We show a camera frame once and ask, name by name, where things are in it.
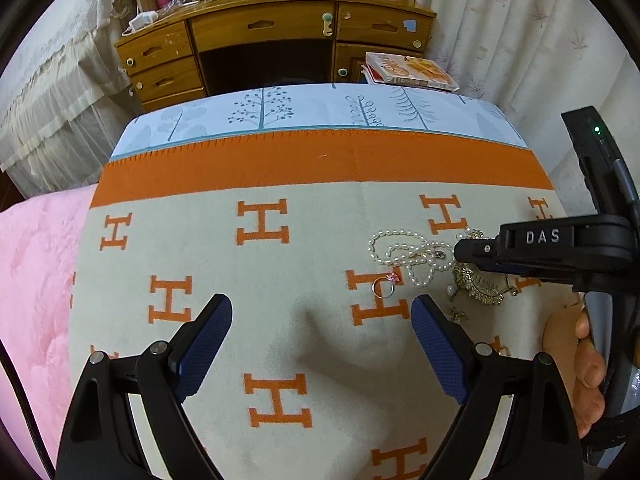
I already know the beige and orange printed blanket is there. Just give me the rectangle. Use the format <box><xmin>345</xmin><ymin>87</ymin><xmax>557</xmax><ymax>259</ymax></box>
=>
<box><xmin>67</xmin><ymin>127</ymin><xmax>592</xmax><ymax>480</ymax></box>

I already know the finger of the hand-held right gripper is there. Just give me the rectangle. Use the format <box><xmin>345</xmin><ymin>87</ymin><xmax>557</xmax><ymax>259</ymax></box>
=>
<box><xmin>452</xmin><ymin>235</ymin><xmax>503</xmax><ymax>268</ymax></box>

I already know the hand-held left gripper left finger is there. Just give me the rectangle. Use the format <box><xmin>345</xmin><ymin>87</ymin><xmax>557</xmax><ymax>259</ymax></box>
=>
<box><xmin>56</xmin><ymin>293</ymin><xmax>234</xmax><ymax>480</ymax></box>

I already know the white leaf print curtain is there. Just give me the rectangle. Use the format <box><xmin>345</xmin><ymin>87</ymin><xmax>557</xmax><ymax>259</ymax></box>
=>
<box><xmin>414</xmin><ymin>0</ymin><xmax>640</xmax><ymax>201</ymax></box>

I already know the stack of books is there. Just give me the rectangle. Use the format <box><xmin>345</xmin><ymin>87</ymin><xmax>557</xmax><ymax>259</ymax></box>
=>
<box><xmin>360</xmin><ymin>52</ymin><xmax>461</xmax><ymax>94</ymax></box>

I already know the wooden desk with drawers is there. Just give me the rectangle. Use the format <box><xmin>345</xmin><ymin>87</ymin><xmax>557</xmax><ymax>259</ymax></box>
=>
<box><xmin>114</xmin><ymin>0</ymin><xmax>437</xmax><ymax>114</ymax></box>

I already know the person's right hand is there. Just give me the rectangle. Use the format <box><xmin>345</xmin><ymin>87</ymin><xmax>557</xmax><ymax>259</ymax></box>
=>
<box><xmin>542</xmin><ymin>304</ymin><xmax>609</xmax><ymax>442</ymax></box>

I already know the cream lace bed cover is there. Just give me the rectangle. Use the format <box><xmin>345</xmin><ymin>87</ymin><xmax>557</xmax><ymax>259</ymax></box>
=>
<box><xmin>0</xmin><ymin>0</ymin><xmax>147</xmax><ymax>198</ymax></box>

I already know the ring with pink stone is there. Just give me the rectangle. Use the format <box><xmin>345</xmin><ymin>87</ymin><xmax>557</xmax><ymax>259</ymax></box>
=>
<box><xmin>372</xmin><ymin>273</ymin><xmax>401</xmax><ymax>299</ymax></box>

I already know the plant print bed sheet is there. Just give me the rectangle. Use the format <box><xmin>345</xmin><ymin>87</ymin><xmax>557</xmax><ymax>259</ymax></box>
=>
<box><xmin>110</xmin><ymin>82</ymin><xmax>531</xmax><ymax>161</ymax></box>

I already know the white charger with cable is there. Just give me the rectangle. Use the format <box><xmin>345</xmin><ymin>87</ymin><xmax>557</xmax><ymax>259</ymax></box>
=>
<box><xmin>121</xmin><ymin>9</ymin><xmax>160</xmax><ymax>37</ymax></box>

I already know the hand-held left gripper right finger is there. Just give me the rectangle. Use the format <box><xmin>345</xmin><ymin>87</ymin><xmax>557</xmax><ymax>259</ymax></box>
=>
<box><xmin>410</xmin><ymin>294</ymin><xmax>585</xmax><ymax>480</ymax></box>

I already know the pink quilt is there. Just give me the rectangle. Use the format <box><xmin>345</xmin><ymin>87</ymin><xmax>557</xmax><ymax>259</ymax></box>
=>
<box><xmin>0</xmin><ymin>184</ymin><xmax>101</xmax><ymax>463</ymax></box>

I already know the gold rhinestone hair comb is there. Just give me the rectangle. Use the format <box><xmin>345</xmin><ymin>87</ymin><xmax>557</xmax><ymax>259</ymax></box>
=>
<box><xmin>451</xmin><ymin>261</ymin><xmax>521</xmax><ymax>306</ymax></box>

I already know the white pearl necklace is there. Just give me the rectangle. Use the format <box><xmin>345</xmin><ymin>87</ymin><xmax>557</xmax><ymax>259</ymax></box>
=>
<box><xmin>367</xmin><ymin>229</ymin><xmax>469</xmax><ymax>289</ymax></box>

